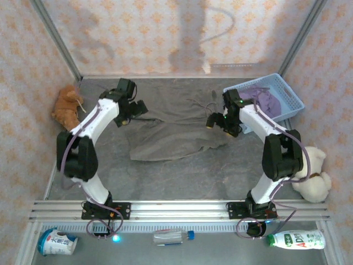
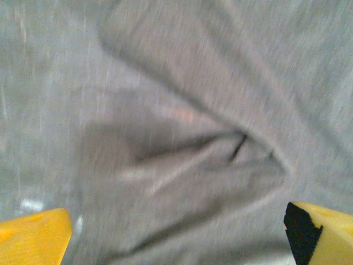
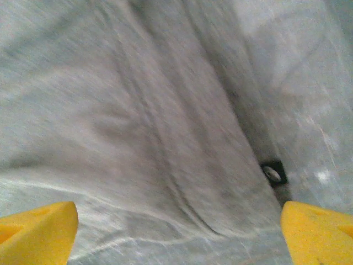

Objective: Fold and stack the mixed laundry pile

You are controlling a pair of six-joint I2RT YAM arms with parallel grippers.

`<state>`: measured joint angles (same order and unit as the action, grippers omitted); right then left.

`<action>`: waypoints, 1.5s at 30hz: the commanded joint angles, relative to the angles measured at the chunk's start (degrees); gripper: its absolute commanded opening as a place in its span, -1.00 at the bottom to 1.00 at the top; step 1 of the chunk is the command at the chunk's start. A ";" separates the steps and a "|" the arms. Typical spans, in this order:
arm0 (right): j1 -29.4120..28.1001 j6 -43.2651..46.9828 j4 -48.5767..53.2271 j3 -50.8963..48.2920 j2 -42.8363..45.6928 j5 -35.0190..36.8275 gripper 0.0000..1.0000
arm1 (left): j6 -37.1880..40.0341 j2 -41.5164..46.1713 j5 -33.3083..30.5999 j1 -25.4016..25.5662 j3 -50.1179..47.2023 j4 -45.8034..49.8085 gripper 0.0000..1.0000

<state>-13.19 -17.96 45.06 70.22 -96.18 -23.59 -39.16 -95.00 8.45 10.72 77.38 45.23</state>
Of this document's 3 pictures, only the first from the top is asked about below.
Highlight white plush bear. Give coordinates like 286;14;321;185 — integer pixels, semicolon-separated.
291;145;333;204

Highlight grey sweatpants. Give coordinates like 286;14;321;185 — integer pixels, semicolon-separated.
122;89;231;162

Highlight aluminium frame post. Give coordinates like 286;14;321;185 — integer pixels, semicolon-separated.
29;0;83;81
279;0;329;77

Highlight purple t-shirt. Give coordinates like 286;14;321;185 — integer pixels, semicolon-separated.
237;86;282;118

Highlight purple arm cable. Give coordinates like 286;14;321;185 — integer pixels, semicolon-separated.
60;91;124;239
236;100;309;240

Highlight slotted grey cable duct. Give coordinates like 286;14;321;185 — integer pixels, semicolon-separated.
40;222;250;233

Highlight aluminium frame bar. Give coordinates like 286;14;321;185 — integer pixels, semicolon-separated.
13;220;42;265
319;220;345;265

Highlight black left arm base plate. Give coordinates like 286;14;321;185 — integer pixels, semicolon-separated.
81;202;131;221

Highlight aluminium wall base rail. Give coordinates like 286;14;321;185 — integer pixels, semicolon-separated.
78;74;284;81

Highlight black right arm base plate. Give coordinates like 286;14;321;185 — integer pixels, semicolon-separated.
226;202;277;220

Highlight white yogurt cup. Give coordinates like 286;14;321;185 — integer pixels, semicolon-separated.
37;227;79;257

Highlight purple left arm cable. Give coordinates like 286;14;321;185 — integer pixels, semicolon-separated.
60;91;124;239

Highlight aluminium mounting rail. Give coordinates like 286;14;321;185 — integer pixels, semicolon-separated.
29;200;331;221

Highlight black round device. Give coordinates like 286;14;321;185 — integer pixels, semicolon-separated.
246;220;268;239

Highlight blue plastic basket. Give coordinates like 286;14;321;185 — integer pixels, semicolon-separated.
222;73;306;135

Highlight clear plastic bottle blue cap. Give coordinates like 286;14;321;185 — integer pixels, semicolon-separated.
153;230;195;247

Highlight perforated metal strip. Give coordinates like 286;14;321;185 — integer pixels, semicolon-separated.
212;63;260;69

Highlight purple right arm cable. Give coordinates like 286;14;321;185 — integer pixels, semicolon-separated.
236;100;309;240

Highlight black controller box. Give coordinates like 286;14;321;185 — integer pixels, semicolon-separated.
92;224;122;243

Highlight white milk bottle green cap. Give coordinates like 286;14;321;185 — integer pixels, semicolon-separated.
266;229;327;251

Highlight brown plush toy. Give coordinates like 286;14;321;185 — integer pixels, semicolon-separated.
51;84;87;132

